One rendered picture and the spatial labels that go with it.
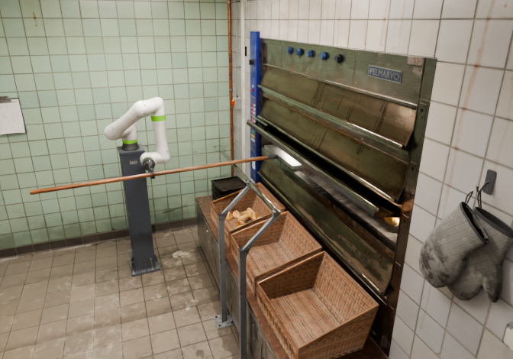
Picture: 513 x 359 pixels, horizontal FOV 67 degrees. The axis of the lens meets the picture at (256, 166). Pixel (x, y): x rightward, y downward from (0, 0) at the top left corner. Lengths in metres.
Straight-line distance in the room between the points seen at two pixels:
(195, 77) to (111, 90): 0.82
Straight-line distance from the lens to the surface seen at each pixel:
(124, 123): 3.16
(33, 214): 4.47
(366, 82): 2.09
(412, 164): 1.83
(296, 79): 2.79
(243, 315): 2.66
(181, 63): 4.06
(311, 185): 2.68
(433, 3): 1.75
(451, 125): 1.66
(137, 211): 3.64
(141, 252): 3.84
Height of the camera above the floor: 2.24
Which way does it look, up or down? 21 degrees down
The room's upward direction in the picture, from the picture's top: straight up
